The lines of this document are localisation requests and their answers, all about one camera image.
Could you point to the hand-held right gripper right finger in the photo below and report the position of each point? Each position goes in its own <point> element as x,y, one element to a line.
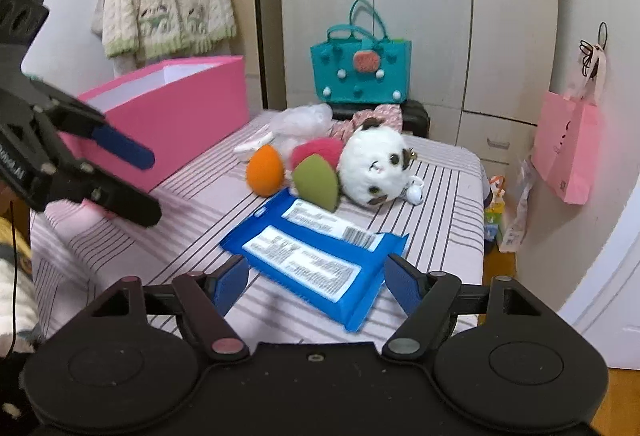
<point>402,283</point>

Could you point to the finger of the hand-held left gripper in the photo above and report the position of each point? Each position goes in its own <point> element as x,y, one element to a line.
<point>130,211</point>
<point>125,148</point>

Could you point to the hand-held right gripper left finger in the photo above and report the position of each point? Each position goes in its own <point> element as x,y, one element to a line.
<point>231,277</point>

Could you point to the blue wipes packet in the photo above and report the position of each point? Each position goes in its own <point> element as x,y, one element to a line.
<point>350,311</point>
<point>270,212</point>

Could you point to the pink cardboard box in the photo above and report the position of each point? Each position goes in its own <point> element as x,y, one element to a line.
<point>190,115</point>

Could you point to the pink floral cloth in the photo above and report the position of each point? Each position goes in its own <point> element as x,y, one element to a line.
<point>385,113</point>

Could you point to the orange makeup sponge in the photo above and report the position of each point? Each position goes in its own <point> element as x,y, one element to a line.
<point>265,170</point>

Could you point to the colourful gift bag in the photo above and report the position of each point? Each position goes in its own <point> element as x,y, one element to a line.
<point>492,216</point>

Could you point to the white plastic package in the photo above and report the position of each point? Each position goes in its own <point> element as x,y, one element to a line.
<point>515,231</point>

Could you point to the green makeup sponge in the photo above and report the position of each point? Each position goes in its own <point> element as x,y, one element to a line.
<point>315,183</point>

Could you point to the patterned fuzzy cloth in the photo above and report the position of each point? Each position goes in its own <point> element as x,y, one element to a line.
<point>24,296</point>

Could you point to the white plush toy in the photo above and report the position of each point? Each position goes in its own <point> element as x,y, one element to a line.
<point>370,150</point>

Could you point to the pink fuzzy ball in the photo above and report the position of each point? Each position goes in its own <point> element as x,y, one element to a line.
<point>320,149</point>

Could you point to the black suitcase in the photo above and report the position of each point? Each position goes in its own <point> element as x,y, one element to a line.
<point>415,118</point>

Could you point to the clear plastic bag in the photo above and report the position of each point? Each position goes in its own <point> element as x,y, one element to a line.
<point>305,118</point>

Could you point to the pink paper bag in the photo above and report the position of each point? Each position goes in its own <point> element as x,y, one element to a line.
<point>565,140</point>

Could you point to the teal felt handbag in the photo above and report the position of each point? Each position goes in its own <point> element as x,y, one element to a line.
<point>350,65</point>

